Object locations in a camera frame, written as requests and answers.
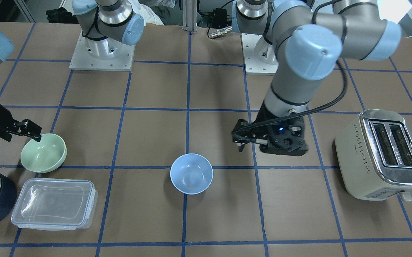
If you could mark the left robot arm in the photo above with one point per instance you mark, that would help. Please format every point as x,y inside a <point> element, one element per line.
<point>307,45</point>

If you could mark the green bowl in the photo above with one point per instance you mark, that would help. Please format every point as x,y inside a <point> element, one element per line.
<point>44,156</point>

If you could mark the person in white shirt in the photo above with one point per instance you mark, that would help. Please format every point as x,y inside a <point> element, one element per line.
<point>159,14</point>

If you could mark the blue bowl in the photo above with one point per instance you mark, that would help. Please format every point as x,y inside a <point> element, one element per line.
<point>191,173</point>

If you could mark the black power adapter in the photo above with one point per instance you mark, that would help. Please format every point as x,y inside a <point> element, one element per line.
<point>219,17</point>

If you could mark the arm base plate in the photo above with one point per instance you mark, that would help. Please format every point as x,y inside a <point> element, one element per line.
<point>260,59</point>
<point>104,55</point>

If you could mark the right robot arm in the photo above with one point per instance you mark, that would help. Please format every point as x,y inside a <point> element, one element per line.
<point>34,72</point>

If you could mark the cream toaster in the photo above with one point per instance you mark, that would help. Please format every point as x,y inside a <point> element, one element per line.
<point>374,153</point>

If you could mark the aluminium frame post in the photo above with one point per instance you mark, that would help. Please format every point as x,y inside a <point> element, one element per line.
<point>189,11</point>

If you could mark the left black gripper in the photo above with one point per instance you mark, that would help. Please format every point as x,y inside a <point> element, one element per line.
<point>264,116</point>

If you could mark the clear plastic food container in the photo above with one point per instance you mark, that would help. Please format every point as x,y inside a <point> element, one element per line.
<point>55,204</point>

